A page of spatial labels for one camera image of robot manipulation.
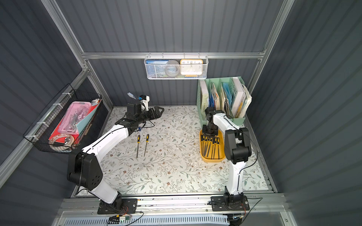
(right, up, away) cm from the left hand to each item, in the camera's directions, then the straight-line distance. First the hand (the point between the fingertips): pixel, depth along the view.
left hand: (158, 109), depth 84 cm
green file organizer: (+45, +11, +13) cm, 49 cm away
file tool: (-17, -22, +15) cm, 32 cm away
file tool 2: (-11, -22, +15) cm, 29 cm away
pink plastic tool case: (-44, -4, -10) cm, 45 cm away
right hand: (+34, -17, +13) cm, 40 cm away
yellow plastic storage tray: (+42, -27, +13) cm, 52 cm away
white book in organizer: (+54, +9, +12) cm, 56 cm away
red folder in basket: (-45, -15, -17) cm, 50 cm away
